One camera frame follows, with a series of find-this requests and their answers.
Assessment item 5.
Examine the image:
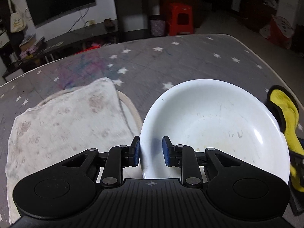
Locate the white ceramic bowl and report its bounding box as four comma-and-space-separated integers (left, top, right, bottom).
140, 79, 290, 181

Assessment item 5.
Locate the yellow grey microfiber cloth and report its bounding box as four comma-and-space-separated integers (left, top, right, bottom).
266, 84, 304, 193

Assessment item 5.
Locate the round beige placemat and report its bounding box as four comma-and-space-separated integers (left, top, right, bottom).
35, 86, 143, 135

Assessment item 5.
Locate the white patterned towel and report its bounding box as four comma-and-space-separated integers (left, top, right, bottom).
5, 78, 136, 223

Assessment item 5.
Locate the low black tv bench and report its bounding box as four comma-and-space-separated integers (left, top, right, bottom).
43, 20, 118, 54

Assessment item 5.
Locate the red plastic stool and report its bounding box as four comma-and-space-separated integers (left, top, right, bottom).
167, 3, 194, 36

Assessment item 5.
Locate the stack of boxes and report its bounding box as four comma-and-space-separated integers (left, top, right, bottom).
19, 34, 46, 60

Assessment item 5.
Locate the glass door cabinet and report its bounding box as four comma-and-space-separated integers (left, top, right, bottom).
114, 0, 166, 42

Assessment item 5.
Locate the red white bag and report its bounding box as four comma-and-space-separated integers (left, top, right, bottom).
259, 15, 294, 49

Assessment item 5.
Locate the canvas tote bag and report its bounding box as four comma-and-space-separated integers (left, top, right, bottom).
8, 0, 26, 33

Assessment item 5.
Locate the black wall bookshelf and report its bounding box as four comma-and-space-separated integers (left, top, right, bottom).
1, 0, 25, 76

